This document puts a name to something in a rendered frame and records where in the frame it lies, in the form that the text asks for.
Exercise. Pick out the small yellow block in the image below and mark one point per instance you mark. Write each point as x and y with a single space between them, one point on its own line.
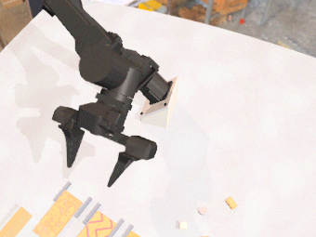
231 203

